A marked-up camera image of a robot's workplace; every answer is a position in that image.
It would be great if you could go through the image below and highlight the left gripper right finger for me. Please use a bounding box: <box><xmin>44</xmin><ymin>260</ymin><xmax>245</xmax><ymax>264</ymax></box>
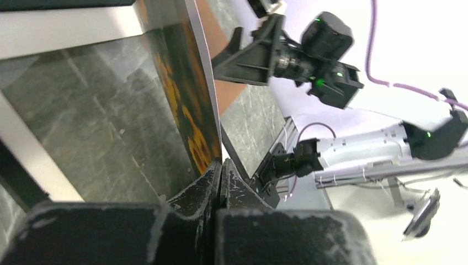
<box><xmin>215</xmin><ymin>159</ymin><xmax>377</xmax><ymax>264</ymax></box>

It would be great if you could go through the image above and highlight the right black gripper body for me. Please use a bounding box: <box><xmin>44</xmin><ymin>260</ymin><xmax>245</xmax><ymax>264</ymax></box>
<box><xmin>273</xmin><ymin>12</ymin><xmax>364</xmax><ymax>109</ymax></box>

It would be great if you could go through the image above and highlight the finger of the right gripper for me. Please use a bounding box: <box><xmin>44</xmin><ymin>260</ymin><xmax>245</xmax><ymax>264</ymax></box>
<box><xmin>211</xmin><ymin>14</ymin><xmax>285</xmax><ymax>86</ymax></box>
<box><xmin>222</xmin><ymin>26</ymin><xmax>244</xmax><ymax>58</ymax></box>

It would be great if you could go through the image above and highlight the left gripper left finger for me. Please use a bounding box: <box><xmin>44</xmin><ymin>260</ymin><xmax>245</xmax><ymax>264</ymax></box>
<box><xmin>1</xmin><ymin>159</ymin><xmax>222</xmax><ymax>264</ymax></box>

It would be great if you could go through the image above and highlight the brown backing board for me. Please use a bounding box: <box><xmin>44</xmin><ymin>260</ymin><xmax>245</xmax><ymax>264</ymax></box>
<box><xmin>195</xmin><ymin>0</ymin><xmax>246</xmax><ymax>115</ymax></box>

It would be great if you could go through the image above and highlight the sunflower photo print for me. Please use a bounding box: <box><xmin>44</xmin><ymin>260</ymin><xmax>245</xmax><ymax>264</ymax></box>
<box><xmin>136</xmin><ymin>1</ymin><xmax>221</xmax><ymax>174</ymax></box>

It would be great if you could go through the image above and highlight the clear glass pane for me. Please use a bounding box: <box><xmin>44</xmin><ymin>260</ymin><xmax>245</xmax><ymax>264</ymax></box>
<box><xmin>1</xmin><ymin>35</ymin><xmax>196</xmax><ymax>202</ymax></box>

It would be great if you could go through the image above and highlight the white mat board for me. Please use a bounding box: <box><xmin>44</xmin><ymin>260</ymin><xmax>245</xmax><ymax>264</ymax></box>
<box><xmin>1</xmin><ymin>1</ymin><xmax>147</xmax><ymax>202</ymax></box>

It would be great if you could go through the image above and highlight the black picture frame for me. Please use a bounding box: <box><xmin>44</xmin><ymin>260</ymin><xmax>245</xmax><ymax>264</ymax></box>
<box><xmin>1</xmin><ymin>1</ymin><xmax>135</xmax><ymax>211</ymax></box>

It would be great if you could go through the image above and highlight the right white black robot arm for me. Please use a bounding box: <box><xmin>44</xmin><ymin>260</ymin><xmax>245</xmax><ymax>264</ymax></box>
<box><xmin>211</xmin><ymin>12</ymin><xmax>467</xmax><ymax>178</ymax></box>

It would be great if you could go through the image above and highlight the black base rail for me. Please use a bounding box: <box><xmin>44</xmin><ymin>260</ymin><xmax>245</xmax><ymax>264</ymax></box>
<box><xmin>221</xmin><ymin>128</ymin><xmax>287</xmax><ymax>209</ymax></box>

